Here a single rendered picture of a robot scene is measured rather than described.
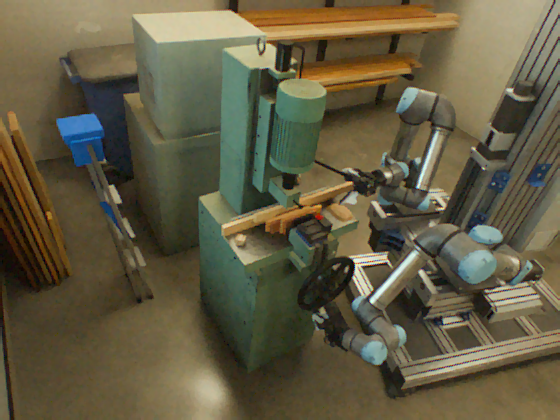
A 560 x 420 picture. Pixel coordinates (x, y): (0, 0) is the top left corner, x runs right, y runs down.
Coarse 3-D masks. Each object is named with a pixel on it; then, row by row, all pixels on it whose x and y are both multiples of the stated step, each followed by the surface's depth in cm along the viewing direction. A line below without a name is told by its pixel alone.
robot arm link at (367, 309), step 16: (448, 224) 138; (416, 240) 142; (432, 240) 137; (416, 256) 141; (432, 256) 139; (400, 272) 143; (416, 272) 143; (384, 288) 146; (400, 288) 145; (352, 304) 153; (368, 304) 149; (384, 304) 147; (368, 320) 147
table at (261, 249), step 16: (336, 224) 183; (352, 224) 186; (224, 240) 169; (256, 240) 169; (272, 240) 170; (288, 240) 172; (240, 256) 162; (256, 256) 163; (272, 256) 165; (288, 256) 172
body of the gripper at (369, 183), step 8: (360, 176) 166; (368, 176) 165; (376, 176) 170; (352, 184) 168; (360, 184) 165; (368, 184) 163; (376, 184) 164; (384, 184) 167; (360, 192) 166; (368, 192) 164
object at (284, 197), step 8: (280, 176) 177; (272, 184) 174; (280, 184) 172; (272, 192) 176; (280, 192) 171; (288, 192) 169; (296, 192) 169; (280, 200) 173; (288, 200) 169; (296, 200) 172
